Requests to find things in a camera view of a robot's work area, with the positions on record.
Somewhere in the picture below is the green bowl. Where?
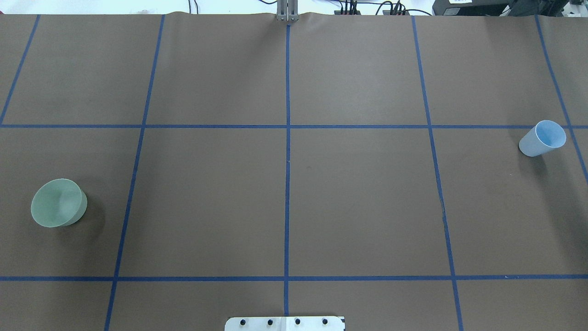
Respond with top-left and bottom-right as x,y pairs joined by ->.
31,178 -> 88,228

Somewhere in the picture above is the blue cup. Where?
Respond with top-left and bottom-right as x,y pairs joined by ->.
518,120 -> 567,157

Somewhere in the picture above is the orange black usb hub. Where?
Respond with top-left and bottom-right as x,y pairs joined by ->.
333,0 -> 397,15

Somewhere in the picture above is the black box white label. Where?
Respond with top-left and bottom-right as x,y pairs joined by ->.
432,0 -> 512,17

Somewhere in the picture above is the aluminium frame post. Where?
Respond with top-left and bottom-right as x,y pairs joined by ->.
277,0 -> 300,23

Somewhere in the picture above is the white pedestal column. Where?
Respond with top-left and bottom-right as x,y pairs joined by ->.
224,316 -> 346,331

